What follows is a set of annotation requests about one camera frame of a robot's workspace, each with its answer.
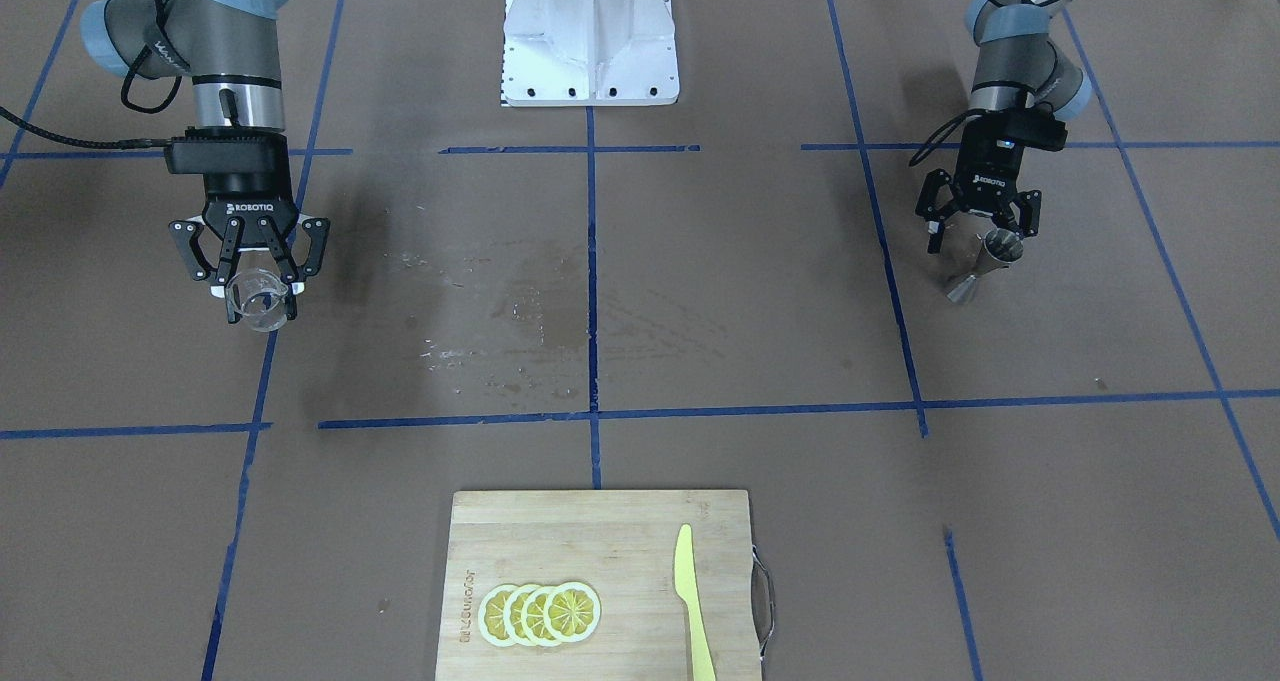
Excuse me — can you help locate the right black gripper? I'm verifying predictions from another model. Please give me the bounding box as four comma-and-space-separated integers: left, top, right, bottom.
168, 172, 332, 325

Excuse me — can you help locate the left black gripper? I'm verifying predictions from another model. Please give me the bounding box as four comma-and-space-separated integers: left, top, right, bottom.
916, 122, 1042, 253

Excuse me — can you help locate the clear glass cup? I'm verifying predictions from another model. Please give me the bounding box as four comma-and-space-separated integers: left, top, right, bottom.
227, 268, 288, 333

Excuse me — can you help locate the steel double jigger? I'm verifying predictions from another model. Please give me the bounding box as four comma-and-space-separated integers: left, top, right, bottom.
945, 227, 1024, 306

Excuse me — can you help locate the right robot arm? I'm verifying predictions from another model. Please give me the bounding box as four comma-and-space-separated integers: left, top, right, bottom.
79, 0, 330, 333

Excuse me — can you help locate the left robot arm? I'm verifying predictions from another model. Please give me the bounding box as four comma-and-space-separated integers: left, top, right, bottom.
909, 0, 1093, 253

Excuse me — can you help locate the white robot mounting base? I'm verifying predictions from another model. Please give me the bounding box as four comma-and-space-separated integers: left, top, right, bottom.
500, 0, 681, 108

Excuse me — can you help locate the wooden cutting board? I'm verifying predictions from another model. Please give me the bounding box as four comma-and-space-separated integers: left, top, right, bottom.
434, 490, 763, 680

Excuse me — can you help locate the yellow plastic knife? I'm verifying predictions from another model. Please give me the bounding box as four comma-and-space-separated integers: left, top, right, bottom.
673, 524, 717, 680

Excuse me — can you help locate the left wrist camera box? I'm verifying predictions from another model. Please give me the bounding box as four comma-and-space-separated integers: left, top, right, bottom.
980, 108, 1068, 152

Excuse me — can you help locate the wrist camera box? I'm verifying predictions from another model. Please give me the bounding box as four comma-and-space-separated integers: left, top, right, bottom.
980, 108, 1068, 152
163, 128, 289, 175

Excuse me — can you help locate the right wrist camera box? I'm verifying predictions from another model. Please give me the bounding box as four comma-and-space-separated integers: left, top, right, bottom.
163, 128, 289, 175

